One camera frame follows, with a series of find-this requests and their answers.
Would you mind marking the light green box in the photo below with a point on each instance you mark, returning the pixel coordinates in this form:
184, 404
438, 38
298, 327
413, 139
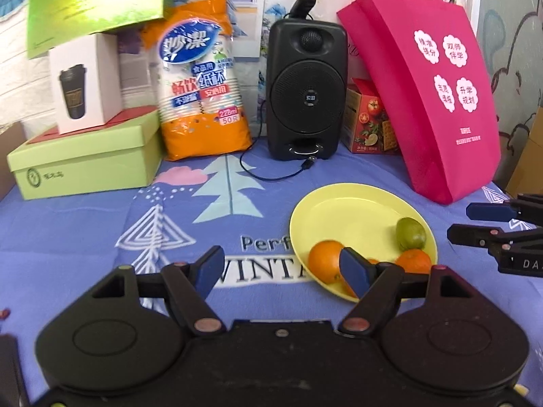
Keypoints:
89, 161

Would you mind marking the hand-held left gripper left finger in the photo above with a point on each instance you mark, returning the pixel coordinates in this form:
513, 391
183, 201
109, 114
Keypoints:
211, 270

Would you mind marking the orange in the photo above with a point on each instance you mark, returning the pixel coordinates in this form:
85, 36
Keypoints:
374, 261
413, 260
324, 261

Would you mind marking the black speaker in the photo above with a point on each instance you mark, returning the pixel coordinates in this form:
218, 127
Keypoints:
306, 93

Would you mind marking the green lime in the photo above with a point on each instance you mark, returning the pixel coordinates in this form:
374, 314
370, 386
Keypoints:
410, 233

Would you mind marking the brown cardboard box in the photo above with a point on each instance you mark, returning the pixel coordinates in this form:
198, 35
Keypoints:
528, 157

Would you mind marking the blue printed blanket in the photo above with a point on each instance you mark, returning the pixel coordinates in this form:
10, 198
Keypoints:
254, 207

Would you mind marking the red cracker box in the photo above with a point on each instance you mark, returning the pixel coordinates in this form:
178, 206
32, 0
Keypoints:
367, 118

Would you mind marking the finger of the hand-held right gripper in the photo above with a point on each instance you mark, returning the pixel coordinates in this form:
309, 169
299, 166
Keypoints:
483, 211
468, 235

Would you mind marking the brown cardboard sheet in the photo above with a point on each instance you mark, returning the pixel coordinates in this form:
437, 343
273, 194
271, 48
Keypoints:
9, 157

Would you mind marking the pink tote bag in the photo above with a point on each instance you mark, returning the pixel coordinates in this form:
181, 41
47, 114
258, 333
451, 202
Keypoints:
424, 93

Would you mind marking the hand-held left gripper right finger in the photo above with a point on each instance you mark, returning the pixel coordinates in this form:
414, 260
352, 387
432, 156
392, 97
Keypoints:
354, 272

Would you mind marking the shiny green gift bag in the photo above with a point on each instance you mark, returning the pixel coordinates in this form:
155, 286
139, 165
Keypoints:
97, 0

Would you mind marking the black microphone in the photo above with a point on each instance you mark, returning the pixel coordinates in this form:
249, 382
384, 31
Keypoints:
302, 7

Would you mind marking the yellow plate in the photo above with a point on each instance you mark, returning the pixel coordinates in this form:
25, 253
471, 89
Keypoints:
352, 216

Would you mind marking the white cup box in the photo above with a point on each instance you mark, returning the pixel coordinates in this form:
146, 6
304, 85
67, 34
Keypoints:
85, 80

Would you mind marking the orange paper cup pack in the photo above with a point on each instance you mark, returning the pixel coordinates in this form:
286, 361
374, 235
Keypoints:
199, 93

